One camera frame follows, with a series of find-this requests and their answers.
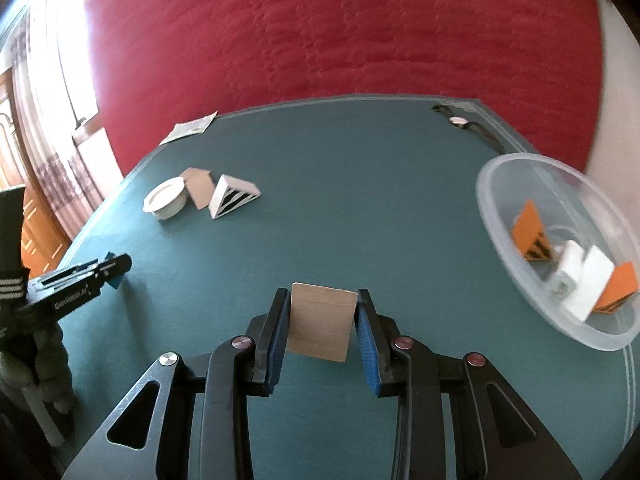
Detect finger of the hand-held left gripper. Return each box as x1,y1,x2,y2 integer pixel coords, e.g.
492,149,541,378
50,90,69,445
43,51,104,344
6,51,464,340
97,253,133,286

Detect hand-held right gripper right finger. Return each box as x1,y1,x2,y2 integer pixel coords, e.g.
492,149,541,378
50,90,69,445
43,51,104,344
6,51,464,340
354,288,581,480

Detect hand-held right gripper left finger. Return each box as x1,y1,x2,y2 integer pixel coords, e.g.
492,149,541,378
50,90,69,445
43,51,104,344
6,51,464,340
75,287,292,480

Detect blue wedge block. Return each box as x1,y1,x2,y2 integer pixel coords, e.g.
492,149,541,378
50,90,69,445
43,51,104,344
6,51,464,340
106,251,125,291

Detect beige wooden block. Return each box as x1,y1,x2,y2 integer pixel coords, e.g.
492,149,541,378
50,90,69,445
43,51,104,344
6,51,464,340
287,282,359,363

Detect white round dish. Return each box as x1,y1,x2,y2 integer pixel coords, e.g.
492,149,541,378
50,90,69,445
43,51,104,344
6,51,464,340
142,176,190,222

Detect small brown block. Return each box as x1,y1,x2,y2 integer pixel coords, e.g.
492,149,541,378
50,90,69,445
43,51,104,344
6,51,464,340
186,172,217,211

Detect large brown block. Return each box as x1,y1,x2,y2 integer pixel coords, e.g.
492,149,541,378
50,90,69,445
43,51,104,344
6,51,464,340
179,166,210,186

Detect striped white triangle block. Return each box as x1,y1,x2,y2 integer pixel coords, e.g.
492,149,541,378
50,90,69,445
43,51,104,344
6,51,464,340
208,174,262,222

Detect orange slotted block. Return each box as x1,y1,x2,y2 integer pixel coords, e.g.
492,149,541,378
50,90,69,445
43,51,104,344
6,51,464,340
511,200,556,263

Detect clear plastic bowl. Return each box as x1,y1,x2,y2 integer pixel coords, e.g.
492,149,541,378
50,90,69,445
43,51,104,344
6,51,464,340
475,152,640,352

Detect person's left hand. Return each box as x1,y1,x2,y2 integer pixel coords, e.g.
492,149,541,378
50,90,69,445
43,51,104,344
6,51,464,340
0,322,76,413

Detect wooden door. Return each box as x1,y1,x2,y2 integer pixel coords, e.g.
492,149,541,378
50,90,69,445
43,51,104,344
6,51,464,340
0,67,71,276

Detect black striped garment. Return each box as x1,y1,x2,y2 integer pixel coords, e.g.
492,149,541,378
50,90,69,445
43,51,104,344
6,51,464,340
0,185,31,321

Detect patterned curtain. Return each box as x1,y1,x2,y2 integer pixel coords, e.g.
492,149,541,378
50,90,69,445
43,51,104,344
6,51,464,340
10,0,123,243

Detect teal table mat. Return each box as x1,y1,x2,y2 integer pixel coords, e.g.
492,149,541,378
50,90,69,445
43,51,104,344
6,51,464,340
50,94,640,480

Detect white paper leaflet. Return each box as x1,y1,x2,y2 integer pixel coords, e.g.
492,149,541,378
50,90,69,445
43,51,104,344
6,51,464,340
160,111,218,146

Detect bright window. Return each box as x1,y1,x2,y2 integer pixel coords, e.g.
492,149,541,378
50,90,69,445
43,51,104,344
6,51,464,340
55,0,101,126

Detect black wristwatch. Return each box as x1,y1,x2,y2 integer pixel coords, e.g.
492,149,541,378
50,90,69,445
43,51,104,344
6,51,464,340
432,104,506,153

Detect red quilted blanket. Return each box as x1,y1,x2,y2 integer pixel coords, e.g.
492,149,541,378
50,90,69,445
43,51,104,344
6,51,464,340
80,0,603,181

